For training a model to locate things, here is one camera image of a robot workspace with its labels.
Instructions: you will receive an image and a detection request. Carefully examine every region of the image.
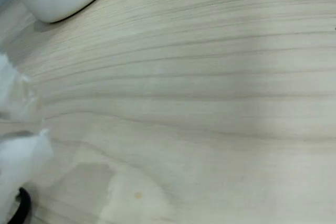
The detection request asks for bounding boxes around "black cable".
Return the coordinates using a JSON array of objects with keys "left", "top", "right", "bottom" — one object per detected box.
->
[{"left": 0, "top": 187, "right": 33, "bottom": 224}]

